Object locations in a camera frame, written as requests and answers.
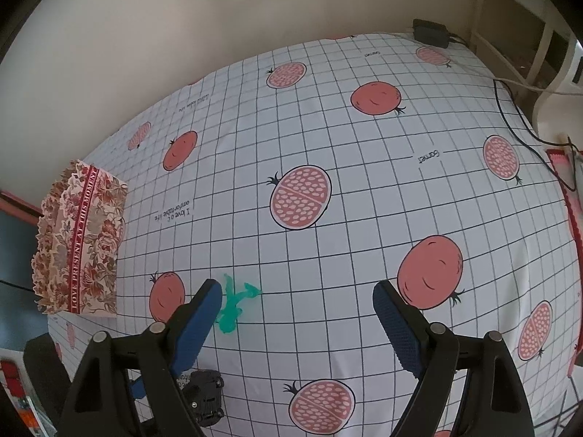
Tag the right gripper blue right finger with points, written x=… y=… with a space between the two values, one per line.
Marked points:
x=405 y=327

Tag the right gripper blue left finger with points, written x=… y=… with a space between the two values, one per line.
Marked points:
x=191 y=323

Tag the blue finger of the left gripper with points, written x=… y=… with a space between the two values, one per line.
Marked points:
x=138 y=388

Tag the green translucent toy figure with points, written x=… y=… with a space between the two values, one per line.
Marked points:
x=229 y=314

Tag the black toy car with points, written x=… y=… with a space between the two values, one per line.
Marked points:
x=203 y=392

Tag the dark blue refrigerator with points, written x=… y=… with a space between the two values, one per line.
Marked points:
x=20 y=318

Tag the floral pink gift box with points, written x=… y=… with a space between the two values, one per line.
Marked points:
x=80 y=231

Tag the pomegranate grid tablecloth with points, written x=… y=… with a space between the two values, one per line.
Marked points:
x=313 y=172

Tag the black power adapter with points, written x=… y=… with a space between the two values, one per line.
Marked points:
x=431 y=33

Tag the white lattice shelf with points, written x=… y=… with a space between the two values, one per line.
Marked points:
x=530 y=46

